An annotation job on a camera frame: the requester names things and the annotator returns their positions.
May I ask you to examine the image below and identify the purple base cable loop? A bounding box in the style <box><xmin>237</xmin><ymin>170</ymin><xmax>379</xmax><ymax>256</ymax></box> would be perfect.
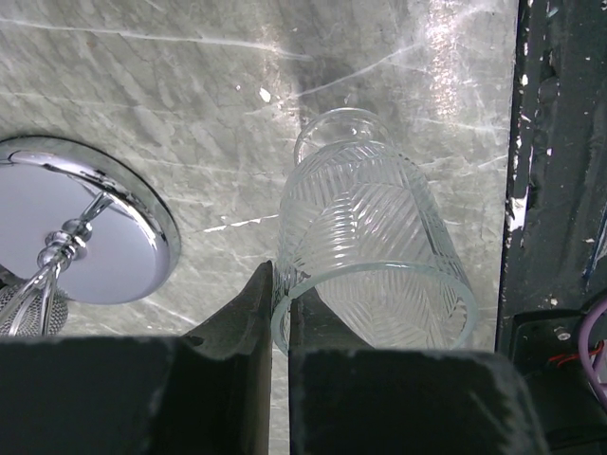
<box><xmin>544</xmin><ymin>293</ymin><xmax>607</xmax><ymax>404</ymax></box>

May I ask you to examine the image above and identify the clear patterned glass tumbler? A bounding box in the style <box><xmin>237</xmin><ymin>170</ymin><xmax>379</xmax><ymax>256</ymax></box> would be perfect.
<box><xmin>271</xmin><ymin>108</ymin><xmax>478</xmax><ymax>351</ymax></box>

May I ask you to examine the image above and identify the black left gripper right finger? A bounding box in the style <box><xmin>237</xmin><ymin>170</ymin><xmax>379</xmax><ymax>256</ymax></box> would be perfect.
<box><xmin>288</xmin><ymin>290</ymin><xmax>548</xmax><ymax>454</ymax></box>

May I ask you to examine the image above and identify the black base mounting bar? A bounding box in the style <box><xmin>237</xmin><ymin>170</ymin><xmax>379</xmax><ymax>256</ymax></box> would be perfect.
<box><xmin>495</xmin><ymin>1</ymin><xmax>606</xmax><ymax>454</ymax></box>

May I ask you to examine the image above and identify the chrome wine glass rack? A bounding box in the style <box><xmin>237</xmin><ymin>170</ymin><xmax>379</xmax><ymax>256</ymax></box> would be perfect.
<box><xmin>1</xmin><ymin>136</ymin><xmax>181</xmax><ymax>336</ymax></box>

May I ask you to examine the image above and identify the purple glitter microphone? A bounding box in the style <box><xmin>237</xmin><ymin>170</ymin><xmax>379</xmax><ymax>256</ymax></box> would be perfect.
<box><xmin>1</xmin><ymin>280</ymin><xmax>68</xmax><ymax>337</ymax></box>

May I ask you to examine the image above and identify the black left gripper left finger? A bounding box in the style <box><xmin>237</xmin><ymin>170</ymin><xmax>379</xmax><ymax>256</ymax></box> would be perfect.
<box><xmin>1</xmin><ymin>262</ymin><xmax>272</xmax><ymax>454</ymax></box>

